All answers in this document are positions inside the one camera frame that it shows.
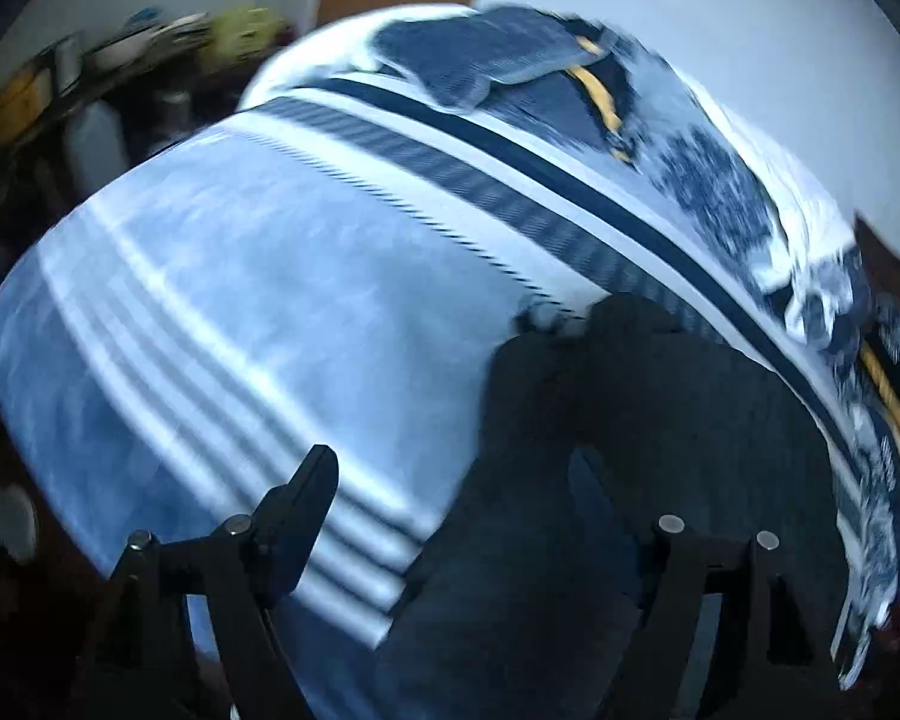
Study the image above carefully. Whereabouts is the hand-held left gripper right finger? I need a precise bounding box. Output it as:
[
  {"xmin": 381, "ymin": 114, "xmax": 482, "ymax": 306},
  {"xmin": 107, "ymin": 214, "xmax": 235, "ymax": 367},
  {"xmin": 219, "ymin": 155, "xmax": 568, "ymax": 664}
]
[{"xmin": 570, "ymin": 446, "xmax": 822, "ymax": 720}]

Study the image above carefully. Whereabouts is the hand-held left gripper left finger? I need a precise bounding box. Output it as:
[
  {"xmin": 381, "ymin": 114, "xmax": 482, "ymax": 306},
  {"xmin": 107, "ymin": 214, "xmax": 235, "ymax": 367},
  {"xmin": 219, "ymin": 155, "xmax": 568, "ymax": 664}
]
[{"xmin": 75, "ymin": 444, "xmax": 341, "ymax": 720}]

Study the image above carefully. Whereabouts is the black puffer jacket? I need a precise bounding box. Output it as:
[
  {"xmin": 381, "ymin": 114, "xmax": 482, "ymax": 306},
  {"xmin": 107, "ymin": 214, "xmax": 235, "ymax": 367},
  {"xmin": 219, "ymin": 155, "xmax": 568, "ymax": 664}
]
[{"xmin": 375, "ymin": 292, "xmax": 852, "ymax": 720}]

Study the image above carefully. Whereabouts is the blue white striped cloth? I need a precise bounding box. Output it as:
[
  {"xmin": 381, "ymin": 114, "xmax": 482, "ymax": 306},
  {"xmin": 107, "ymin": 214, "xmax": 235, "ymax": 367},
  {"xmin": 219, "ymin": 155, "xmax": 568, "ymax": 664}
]
[{"xmin": 0, "ymin": 4, "xmax": 900, "ymax": 720}]

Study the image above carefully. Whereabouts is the printed pillow with yellow stripe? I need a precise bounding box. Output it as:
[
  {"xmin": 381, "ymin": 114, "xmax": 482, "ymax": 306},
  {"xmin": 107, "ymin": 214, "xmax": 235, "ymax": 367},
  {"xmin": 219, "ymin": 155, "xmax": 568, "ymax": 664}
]
[{"xmin": 829, "ymin": 292, "xmax": 900, "ymax": 691}]

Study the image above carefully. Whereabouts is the white and blue printed duvet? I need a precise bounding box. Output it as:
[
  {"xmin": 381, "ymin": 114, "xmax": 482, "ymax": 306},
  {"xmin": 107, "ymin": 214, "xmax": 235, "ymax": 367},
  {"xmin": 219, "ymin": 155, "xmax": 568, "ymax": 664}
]
[{"xmin": 570, "ymin": 15, "xmax": 878, "ymax": 350}]

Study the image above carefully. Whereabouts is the carved wooden headboard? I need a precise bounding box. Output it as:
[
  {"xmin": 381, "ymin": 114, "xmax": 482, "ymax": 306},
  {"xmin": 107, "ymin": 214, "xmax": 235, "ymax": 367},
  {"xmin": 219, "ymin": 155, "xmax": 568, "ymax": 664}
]
[{"xmin": 851, "ymin": 214, "xmax": 900, "ymax": 278}]

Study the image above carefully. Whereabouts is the white plastic container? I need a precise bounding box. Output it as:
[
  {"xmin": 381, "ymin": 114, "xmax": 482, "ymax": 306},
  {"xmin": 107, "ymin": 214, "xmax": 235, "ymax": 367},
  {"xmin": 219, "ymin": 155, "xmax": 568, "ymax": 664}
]
[{"xmin": 64, "ymin": 101, "xmax": 132, "ymax": 192}]

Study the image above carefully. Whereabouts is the striped blue pillow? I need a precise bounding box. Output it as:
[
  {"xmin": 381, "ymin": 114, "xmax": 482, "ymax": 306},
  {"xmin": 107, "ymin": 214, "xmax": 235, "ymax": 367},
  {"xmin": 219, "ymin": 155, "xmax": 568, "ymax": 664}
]
[{"xmin": 371, "ymin": 6, "xmax": 631, "ymax": 113}]

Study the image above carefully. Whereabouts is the dark side table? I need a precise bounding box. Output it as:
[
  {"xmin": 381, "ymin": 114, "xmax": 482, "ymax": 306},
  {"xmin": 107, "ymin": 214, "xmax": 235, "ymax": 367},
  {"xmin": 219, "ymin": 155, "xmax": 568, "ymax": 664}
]
[{"xmin": 0, "ymin": 30, "xmax": 218, "ymax": 188}]

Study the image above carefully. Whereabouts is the yellow plastic bag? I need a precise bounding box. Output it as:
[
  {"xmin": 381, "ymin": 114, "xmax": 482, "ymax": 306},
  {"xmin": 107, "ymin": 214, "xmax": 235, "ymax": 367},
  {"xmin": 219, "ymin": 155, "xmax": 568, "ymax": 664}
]
[{"xmin": 206, "ymin": 6, "xmax": 286, "ymax": 65}]

